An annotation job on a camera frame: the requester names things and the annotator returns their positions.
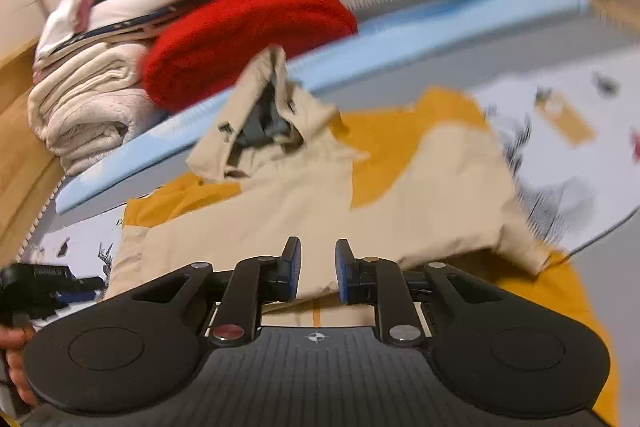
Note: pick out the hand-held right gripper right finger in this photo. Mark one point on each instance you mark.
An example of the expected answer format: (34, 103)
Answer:
(342, 272)

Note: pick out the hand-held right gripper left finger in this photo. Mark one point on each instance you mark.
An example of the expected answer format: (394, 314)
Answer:
(294, 269)

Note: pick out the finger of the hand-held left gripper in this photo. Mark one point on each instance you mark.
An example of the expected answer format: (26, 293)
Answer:
(85, 285)

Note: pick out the beige and yellow jacket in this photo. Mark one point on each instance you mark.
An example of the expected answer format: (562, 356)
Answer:
(425, 187)

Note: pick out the person's left hand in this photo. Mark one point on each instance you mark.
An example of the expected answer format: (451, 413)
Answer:
(17, 367)

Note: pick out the cream fleece blanket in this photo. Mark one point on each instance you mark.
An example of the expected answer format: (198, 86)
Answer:
(95, 137)
(80, 77)

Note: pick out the red folded blanket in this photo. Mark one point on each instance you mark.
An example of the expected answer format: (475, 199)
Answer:
(250, 32)

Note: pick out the white folded cloth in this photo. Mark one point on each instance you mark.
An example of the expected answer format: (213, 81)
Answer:
(57, 24)

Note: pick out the light blue sheet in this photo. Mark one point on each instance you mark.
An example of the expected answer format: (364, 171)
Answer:
(450, 22)

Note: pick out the grey deer-printed bed sheet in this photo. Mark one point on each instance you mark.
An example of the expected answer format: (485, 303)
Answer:
(575, 107)

